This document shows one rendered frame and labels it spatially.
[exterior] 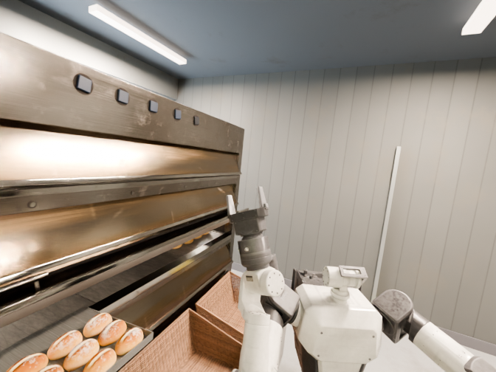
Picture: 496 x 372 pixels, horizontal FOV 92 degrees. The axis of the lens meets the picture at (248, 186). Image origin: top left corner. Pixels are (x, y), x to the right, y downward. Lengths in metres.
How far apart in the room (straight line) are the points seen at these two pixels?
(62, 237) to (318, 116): 3.13
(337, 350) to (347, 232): 2.65
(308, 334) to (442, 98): 3.11
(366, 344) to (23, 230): 1.10
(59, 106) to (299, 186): 3.01
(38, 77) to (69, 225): 0.47
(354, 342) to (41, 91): 1.20
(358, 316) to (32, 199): 1.06
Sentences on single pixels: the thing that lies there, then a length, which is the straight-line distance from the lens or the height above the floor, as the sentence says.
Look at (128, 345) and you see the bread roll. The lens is 1.00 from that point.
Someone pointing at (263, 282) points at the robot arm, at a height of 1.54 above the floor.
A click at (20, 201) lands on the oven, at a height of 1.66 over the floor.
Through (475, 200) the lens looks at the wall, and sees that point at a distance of 3.58.
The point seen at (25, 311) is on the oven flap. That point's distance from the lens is 0.88.
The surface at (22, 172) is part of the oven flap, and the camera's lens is 0.91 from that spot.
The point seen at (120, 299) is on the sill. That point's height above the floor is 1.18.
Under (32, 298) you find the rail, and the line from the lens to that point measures 0.88.
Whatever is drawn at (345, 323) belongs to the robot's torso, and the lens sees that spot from 0.91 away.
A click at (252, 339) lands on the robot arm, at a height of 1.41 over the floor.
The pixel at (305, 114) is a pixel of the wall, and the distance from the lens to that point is 3.57.
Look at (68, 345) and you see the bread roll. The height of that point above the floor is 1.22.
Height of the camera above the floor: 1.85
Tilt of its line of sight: 6 degrees down
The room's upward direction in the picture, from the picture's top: 6 degrees clockwise
